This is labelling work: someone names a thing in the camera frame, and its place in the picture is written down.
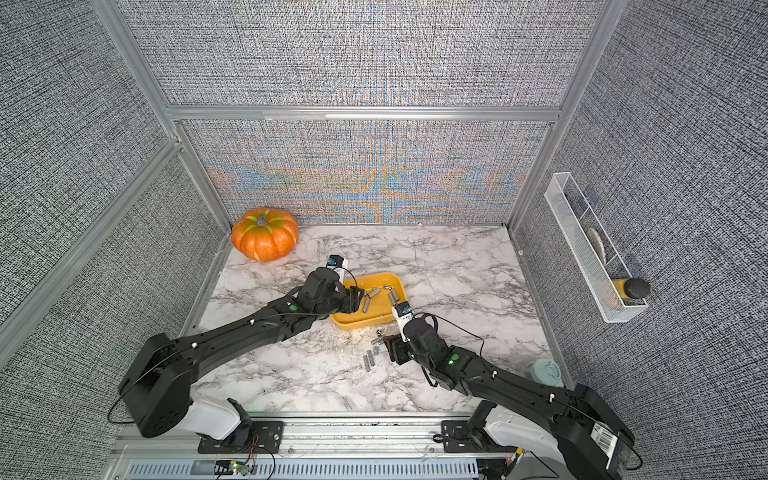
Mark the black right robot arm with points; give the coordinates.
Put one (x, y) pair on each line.
(591, 438)

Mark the yellow plastic storage box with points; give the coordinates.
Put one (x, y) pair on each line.
(380, 308)

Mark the clear wall-mounted shelf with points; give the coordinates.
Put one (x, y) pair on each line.
(599, 261)

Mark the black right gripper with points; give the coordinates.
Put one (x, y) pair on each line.
(394, 345)

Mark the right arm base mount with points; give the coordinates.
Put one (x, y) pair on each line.
(471, 436)

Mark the orange decorative pumpkin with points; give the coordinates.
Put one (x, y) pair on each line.
(265, 234)

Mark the teal round lid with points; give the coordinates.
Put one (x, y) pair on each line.
(546, 372)

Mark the yellow bottle black cap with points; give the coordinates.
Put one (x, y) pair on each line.
(632, 288)

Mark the round beige brush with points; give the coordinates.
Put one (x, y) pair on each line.
(598, 244)

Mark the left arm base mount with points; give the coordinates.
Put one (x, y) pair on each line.
(248, 435)

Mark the pile of silver sockets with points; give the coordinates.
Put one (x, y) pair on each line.
(369, 360)

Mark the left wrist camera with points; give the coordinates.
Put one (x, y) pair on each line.
(338, 264)

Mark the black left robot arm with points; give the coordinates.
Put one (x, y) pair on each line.
(156, 389)

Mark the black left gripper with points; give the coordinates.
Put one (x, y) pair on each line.
(351, 298)

